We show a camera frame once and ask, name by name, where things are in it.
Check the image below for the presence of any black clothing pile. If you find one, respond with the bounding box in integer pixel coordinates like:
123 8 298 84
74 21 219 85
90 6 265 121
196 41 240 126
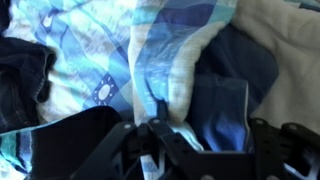
0 0 58 134

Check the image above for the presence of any blue checked blanket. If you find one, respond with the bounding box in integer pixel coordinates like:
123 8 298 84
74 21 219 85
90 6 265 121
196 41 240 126
0 0 320 180

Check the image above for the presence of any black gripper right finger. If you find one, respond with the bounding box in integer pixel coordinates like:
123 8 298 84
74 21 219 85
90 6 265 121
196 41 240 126
248 117 320 180

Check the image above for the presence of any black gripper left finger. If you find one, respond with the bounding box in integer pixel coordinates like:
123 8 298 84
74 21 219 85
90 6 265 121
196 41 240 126
68 99 188 180

